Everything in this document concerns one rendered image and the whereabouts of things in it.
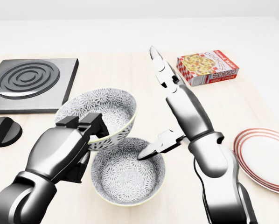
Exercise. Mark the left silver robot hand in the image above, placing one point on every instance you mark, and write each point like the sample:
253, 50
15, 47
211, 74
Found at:
57, 149

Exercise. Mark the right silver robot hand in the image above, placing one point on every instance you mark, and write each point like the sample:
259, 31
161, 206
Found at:
188, 112

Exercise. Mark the patterned black and white bowl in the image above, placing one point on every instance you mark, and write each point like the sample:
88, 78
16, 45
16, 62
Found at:
116, 109
127, 177

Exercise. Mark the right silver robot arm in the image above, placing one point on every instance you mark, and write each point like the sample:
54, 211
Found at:
221, 177

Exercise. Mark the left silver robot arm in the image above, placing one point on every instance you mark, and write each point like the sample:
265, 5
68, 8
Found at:
23, 198

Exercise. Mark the flat dark stove plate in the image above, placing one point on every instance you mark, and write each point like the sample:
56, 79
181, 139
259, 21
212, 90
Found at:
25, 84

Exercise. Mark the white plate with red rings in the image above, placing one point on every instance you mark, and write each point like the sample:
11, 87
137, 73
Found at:
263, 158

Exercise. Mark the red cookies box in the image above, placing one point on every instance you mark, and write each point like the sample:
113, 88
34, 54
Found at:
207, 67

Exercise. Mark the round black stove knob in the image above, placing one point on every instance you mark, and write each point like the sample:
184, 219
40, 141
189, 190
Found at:
4, 131

